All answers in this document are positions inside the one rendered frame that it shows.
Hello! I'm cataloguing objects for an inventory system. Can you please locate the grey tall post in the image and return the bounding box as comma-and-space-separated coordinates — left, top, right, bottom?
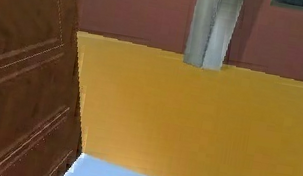
181, 0, 246, 75

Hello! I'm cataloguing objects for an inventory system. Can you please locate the brown panelled wooden door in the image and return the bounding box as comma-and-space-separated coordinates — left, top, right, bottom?
0, 0, 107, 176

